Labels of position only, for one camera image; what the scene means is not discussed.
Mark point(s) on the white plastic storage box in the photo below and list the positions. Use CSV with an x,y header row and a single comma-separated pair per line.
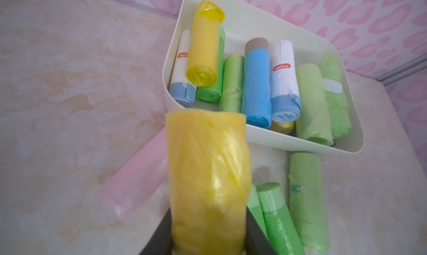
x,y
244,22

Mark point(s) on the white roll with blue end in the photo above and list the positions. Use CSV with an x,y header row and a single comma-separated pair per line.
x,y
284,90

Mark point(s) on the pink trash bag roll left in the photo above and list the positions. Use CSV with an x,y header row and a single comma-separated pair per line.
x,y
134,184

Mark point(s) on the large yellow roll front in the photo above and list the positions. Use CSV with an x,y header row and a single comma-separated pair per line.
x,y
283,128

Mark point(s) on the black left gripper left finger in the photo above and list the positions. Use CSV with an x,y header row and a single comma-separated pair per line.
x,y
161,241

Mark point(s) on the light green roll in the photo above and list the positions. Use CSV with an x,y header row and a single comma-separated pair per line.
x,y
336,99
307,202
314,123

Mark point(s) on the light green roll front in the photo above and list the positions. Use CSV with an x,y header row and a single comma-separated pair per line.
x,y
314,123

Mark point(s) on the yellow trash bag roll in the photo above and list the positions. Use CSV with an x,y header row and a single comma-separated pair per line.
x,y
210,181
203,55

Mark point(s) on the blue trash bag roll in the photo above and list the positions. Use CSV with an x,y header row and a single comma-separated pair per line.
x,y
256,102

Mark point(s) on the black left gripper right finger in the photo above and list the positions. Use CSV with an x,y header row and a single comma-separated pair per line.
x,y
256,241

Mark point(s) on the bright green roll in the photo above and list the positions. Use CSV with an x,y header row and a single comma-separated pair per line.
x,y
213,93

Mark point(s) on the green trash bag roll right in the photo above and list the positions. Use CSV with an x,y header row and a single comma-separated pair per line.
x,y
280,228

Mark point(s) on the green trash bag roll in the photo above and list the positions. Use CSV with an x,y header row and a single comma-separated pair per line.
x,y
255,208
280,228

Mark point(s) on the green trash bag roll left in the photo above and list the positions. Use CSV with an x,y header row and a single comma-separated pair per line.
x,y
255,208

